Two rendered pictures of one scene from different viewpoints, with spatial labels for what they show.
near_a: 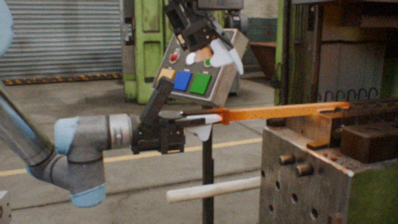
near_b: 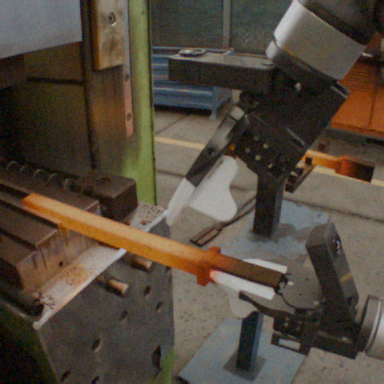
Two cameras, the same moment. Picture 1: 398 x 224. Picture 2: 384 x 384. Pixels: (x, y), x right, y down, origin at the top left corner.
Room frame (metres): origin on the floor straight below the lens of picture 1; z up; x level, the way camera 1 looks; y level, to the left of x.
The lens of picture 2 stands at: (1.09, 0.23, 1.33)
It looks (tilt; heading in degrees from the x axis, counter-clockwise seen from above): 29 degrees down; 228
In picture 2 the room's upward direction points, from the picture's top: straight up
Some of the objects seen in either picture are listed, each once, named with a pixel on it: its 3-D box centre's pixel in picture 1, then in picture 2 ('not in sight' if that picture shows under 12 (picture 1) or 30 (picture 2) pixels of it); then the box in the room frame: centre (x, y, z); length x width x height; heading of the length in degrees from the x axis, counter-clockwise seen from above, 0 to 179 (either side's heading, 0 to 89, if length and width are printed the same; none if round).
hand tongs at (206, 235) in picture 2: not in sight; (253, 201); (0.22, -0.44, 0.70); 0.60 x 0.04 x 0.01; 8
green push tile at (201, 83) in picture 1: (201, 84); not in sight; (1.26, 0.01, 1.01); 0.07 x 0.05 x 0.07; 45
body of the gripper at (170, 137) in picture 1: (157, 131); (322, 315); (0.76, 0.10, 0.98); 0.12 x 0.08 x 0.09; 110
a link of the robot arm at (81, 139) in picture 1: (83, 136); not in sight; (0.71, 0.25, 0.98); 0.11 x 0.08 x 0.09; 110
